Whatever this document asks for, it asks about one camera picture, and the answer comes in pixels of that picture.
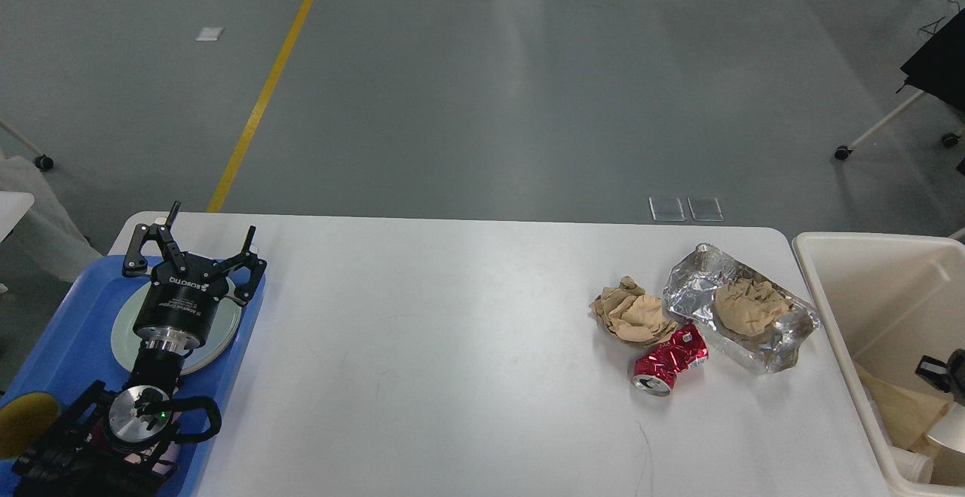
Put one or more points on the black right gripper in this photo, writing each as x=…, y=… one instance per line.
x=947, y=376

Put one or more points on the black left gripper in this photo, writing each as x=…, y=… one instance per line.
x=179, y=310

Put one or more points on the brown paper bag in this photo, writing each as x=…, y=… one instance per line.
x=906, y=414

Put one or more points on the green plate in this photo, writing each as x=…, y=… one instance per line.
x=219, y=323

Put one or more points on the teal mug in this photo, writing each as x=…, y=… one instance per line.
x=24, y=420

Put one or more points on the foil back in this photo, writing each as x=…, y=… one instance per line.
x=688, y=297

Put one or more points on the white paper cup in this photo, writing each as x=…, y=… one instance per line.
x=913, y=467
x=948, y=434

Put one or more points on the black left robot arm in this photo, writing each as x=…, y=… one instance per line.
x=140, y=358

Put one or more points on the white plastic bin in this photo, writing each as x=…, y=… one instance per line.
x=886, y=300

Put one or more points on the pink plate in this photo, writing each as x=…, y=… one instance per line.
x=211, y=354

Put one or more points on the blue plastic tray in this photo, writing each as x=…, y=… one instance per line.
x=75, y=349

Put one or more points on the white furniture at left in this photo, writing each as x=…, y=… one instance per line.
x=45, y=233

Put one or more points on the crumpled paper in foil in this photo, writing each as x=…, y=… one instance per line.
x=748, y=307

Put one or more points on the white rolling chair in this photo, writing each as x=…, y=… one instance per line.
x=949, y=140

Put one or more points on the crushed red soda can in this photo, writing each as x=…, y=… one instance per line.
x=656, y=372

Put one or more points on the black jacket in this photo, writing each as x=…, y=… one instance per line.
x=938, y=67

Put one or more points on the crumpled brown paper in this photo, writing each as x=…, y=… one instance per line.
x=635, y=317

